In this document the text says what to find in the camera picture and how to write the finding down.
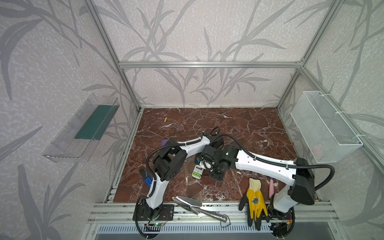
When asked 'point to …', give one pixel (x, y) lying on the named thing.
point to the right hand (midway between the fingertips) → (213, 167)
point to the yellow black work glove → (255, 201)
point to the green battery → (197, 174)
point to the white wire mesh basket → (327, 136)
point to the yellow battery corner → (165, 120)
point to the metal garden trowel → (189, 204)
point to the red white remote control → (197, 172)
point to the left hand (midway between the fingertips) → (205, 158)
